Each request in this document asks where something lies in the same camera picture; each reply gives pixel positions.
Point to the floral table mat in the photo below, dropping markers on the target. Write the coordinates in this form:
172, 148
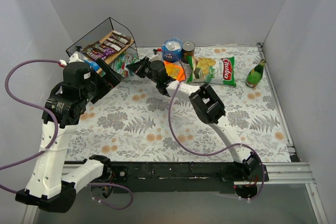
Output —
131, 122

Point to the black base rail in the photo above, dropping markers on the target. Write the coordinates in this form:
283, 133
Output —
166, 177

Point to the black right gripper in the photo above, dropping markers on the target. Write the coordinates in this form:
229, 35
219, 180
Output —
143, 67

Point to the brown chocolate bar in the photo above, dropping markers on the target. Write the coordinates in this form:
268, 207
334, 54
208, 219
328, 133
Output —
114, 45
115, 35

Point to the orange candy box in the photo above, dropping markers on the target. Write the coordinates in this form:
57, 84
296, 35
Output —
174, 71

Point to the teal Fox's candy bag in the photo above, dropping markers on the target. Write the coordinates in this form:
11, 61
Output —
119, 65

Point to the blue monster tissue roll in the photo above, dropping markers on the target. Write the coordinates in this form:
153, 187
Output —
172, 50

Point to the purple M&M's candy bag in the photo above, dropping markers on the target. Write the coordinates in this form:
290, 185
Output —
95, 54

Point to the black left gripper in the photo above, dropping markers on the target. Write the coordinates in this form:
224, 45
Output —
107, 72

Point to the Chuba cassava chips bag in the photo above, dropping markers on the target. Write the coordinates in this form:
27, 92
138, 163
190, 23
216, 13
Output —
211, 70

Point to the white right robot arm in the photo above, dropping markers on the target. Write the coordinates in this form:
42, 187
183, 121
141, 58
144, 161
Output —
209, 109

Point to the green glass bottle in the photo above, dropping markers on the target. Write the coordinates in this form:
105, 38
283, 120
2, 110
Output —
256, 74

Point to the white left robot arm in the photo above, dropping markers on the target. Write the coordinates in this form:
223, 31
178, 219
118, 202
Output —
48, 189

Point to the blue wafer bar wrapper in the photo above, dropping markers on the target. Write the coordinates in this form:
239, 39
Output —
93, 65

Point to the brown M&M's candy bag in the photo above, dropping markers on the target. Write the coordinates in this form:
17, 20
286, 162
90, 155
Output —
99, 47

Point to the dark tin can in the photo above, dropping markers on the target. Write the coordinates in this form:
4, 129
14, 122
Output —
188, 48

